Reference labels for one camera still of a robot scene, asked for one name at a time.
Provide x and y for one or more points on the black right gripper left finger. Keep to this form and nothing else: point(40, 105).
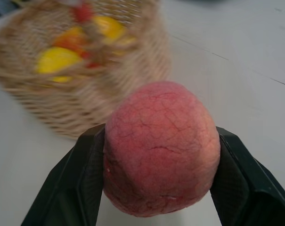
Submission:
point(71, 188)

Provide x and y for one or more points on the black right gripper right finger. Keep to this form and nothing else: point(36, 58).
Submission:
point(248, 188)

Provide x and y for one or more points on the pink peach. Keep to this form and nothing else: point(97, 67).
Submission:
point(162, 146)

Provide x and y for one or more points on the wicker basket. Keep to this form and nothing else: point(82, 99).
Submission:
point(38, 99)

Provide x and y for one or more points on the yellow lemon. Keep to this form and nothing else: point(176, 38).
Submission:
point(56, 61)
point(108, 27)

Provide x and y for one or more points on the orange yellow mango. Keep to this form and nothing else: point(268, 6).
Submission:
point(70, 40)

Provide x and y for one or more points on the red apple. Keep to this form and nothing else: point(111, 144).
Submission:
point(84, 12)

